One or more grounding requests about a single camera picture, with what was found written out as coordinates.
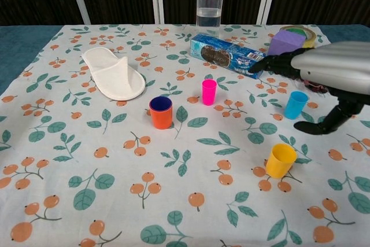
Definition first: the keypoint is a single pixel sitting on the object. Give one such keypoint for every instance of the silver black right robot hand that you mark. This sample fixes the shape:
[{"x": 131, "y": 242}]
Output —
[{"x": 332, "y": 64}]

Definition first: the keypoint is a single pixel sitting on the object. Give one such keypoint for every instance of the light blue plastic cup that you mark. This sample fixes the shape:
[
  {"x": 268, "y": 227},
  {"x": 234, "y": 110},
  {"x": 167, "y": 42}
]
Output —
[{"x": 295, "y": 108}]

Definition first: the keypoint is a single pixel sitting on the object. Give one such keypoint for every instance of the yellow plastic cup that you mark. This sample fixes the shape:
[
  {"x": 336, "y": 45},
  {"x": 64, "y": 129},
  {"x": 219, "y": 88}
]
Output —
[{"x": 279, "y": 166}]

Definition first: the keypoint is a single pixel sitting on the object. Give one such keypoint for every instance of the pink plastic cup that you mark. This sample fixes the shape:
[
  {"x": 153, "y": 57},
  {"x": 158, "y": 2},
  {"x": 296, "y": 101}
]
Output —
[{"x": 208, "y": 93}]

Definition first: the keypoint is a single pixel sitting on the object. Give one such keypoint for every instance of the navy blue plastic cup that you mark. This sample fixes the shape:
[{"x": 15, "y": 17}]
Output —
[{"x": 160, "y": 103}]

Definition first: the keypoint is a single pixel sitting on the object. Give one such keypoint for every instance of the dark purple grape bunch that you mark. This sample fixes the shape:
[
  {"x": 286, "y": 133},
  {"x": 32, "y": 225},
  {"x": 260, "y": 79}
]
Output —
[{"x": 313, "y": 86}]

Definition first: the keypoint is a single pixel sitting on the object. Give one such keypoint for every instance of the yellowish tape roll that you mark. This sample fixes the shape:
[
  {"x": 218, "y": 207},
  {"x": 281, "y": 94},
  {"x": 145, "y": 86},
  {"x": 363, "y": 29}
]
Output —
[{"x": 309, "y": 40}]

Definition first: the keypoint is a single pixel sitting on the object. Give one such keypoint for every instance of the purple foam cube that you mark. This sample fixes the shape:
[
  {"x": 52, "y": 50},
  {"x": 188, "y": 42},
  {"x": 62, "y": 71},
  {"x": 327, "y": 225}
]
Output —
[{"x": 284, "y": 43}]

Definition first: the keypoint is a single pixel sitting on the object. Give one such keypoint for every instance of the blue biscuit box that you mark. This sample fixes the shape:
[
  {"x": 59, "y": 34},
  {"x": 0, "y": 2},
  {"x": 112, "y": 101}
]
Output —
[{"x": 225, "y": 54}]

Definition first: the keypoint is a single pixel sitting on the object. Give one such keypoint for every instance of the orange plastic cup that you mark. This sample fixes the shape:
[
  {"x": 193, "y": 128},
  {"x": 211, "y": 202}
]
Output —
[{"x": 160, "y": 119}]

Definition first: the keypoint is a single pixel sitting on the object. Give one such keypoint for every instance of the white disposable slipper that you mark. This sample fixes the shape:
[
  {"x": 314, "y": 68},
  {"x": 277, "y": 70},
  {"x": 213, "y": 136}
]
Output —
[{"x": 115, "y": 79}]

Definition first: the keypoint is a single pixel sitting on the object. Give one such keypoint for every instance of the floral printed tablecloth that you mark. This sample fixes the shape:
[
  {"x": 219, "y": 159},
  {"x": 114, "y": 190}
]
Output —
[{"x": 86, "y": 143}]

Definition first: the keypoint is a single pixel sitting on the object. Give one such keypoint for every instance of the teal table cover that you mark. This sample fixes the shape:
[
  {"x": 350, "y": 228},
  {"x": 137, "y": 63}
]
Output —
[{"x": 17, "y": 44}]

